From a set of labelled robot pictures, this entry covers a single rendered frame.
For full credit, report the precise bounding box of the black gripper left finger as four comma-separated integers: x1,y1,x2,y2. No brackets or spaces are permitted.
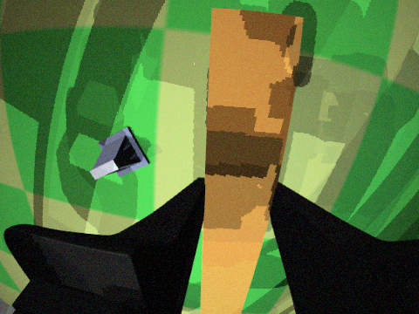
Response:
3,177,206,314

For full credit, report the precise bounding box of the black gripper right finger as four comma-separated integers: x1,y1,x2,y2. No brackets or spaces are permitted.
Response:
270,181,419,314

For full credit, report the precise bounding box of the orange-brown bar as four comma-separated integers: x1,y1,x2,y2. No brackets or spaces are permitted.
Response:
200,8,304,314

